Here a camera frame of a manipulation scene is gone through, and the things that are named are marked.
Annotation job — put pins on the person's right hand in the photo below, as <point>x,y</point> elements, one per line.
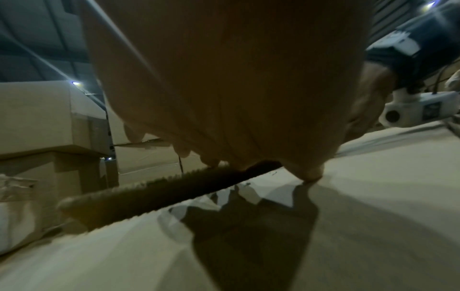
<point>373,96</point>

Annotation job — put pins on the dented white-labelled cardboard box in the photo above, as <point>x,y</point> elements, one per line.
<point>377,199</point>

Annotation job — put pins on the stack of tall brown cartons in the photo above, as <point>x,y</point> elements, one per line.
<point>32,119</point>

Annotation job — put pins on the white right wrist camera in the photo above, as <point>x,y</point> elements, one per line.
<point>417,108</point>

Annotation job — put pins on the person's left hand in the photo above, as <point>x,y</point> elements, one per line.
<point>233,85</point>

